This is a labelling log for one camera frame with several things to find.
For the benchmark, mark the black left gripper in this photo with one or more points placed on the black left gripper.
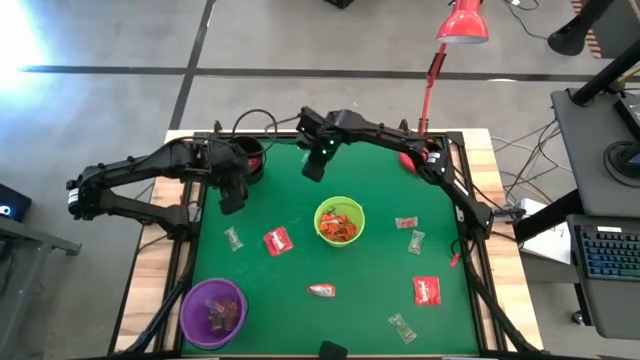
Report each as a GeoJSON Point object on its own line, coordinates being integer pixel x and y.
{"type": "Point", "coordinates": [230, 165]}

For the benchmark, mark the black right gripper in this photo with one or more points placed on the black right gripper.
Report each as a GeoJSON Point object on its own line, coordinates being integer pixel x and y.
{"type": "Point", "coordinates": [325, 132]}

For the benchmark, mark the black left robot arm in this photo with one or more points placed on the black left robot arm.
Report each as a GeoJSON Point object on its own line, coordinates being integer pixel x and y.
{"type": "Point", "coordinates": [130, 167]}

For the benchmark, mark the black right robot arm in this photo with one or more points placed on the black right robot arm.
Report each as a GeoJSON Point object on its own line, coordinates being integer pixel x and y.
{"type": "Point", "coordinates": [380, 132]}

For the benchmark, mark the clear wrapper green candy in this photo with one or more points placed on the clear wrapper green candy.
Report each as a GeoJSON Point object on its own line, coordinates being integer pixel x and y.
{"type": "Point", "coordinates": [416, 242]}
{"type": "Point", "coordinates": [233, 238]}

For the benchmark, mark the silver red candy pack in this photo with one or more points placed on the silver red candy pack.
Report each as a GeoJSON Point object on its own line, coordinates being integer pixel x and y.
{"type": "Point", "coordinates": [322, 290]}

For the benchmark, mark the black plastic bucket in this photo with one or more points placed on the black plastic bucket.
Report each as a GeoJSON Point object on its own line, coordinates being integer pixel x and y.
{"type": "Point", "coordinates": [252, 147]}

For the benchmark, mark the green plastic bucket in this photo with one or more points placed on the green plastic bucket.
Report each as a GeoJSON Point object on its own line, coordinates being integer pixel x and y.
{"type": "Point", "coordinates": [352, 207]}

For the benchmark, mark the purple plastic bucket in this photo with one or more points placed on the purple plastic bucket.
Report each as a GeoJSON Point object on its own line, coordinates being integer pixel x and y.
{"type": "Point", "coordinates": [195, 310]}

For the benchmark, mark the green table mat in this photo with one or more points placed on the green table mat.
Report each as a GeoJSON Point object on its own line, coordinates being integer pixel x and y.
{"type": "Point", "coordinates": [290, 310]}

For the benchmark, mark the red desk lamp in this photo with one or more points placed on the red desk lamp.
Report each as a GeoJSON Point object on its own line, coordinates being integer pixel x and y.
{"type": "Point", "coordinates": [462, 22]}

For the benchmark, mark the grey bench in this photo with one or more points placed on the grey bench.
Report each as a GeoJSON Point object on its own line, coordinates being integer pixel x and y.
{"type": "Point", "coordinates": [30, 240]}

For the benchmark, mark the white box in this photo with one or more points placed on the white box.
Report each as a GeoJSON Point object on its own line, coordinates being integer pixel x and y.
{"type": "Point", "coordinates": [530, 206]}

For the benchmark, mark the black device blue light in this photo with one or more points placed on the black device blue light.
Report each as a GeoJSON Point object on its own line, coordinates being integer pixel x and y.
{"type": "Point", "coordinates": [12, 202]}

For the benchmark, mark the black desk support bar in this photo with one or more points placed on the black desk support bar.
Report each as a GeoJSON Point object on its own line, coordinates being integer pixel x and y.
{"type": "Point", "coordinates": [550, 215]}

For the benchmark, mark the white paper sheet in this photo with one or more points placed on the white paper sheet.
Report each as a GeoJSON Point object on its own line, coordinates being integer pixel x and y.
{"type": "Point", "coordinates": [550, 247]}

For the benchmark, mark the grey side desk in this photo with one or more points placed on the grey side desk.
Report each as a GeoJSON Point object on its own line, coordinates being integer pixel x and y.
{"type": "Point", "coordinates": [585, 145]}

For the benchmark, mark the black stand pole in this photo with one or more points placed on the black stand pole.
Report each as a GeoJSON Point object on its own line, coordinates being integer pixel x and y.
{"type": "Point", "coordinates": [605, 75]}
{"type": "Point", "coordinates": [575, 30]}

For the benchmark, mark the round black device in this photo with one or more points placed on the round black device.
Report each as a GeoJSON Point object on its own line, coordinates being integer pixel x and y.
{"type": "Point", "coordinates": [622, 157]}

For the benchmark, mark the backlit black keyboard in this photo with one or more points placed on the backlit black keyboard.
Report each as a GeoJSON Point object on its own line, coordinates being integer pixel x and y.
{"type": "Point", "coordinates": [607, 252]}

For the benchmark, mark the grey keyboard tray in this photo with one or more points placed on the grey keyboard tray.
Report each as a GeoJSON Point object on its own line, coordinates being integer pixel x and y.
{"type": "Point", "coordinates": [615, 305]}

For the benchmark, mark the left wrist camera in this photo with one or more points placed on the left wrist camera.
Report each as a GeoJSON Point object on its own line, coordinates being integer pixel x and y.
{"type": "Point", "coordinates": [232, 204]}

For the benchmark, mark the silver corner bracket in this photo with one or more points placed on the silver corner bracket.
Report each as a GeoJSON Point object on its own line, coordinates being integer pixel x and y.
{"type": "Point", "coordinates": [462, 214]}

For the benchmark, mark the black frame leg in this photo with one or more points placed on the black frame leg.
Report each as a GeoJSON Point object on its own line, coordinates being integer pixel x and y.
{"type": "Point", "coordinates": [159, 320]}
{"type": "Point", "coordinates": [495, 310]}

